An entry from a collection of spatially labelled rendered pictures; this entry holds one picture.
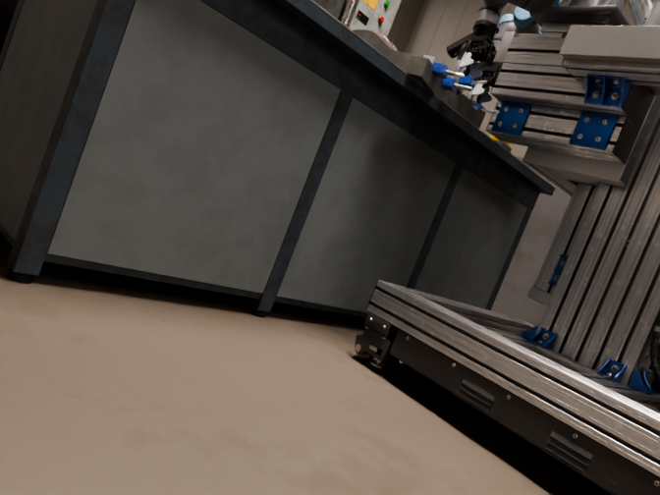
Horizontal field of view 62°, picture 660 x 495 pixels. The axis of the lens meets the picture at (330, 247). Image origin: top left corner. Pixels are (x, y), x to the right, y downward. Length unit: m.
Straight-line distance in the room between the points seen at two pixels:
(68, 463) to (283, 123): 0.98
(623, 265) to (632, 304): 0.10
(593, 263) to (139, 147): 1.13
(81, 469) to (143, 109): 0.77
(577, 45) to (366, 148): 0.62
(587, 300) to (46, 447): 1.25
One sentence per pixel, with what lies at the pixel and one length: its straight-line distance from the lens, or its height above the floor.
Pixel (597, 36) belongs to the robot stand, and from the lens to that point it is 1.40.
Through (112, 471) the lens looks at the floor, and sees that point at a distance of 0.71.
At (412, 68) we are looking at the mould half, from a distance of 1.66.
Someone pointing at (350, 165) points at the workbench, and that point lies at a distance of 1.62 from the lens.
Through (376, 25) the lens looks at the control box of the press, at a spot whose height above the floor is 1.27.
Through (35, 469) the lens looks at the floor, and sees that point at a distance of 0.69.
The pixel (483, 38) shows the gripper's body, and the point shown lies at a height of 1.08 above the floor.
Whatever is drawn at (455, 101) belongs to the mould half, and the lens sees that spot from 1.98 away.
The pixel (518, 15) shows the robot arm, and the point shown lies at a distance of 2.20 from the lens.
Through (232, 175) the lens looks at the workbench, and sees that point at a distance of 1.38.
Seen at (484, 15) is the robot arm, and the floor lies 1.16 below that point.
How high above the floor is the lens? 0.37
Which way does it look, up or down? 4 degrees down
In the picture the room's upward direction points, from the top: 21 degrees clockwise
